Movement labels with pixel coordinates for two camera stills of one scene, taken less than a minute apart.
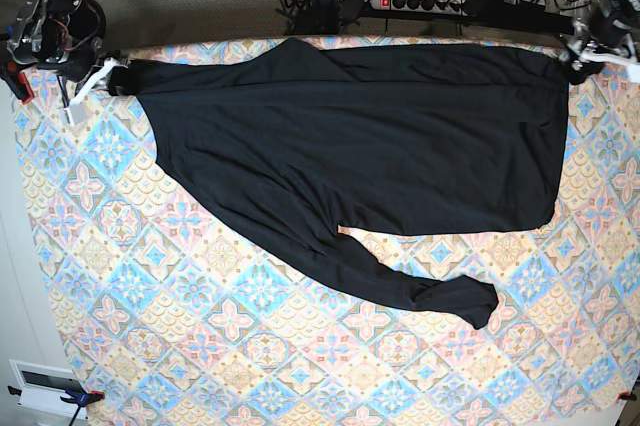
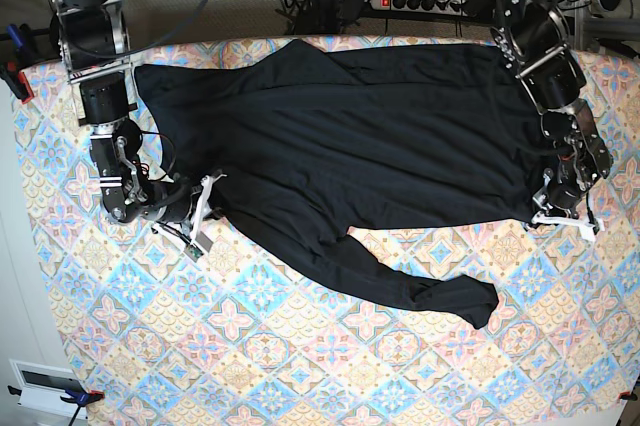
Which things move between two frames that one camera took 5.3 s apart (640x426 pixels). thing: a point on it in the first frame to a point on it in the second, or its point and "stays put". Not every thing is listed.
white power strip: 418,4 stays put
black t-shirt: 378,137 stays put
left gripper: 79,62 to 169,202
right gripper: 602,29 to 562,195
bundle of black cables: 321,5 stays put
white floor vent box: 42,386 stays put
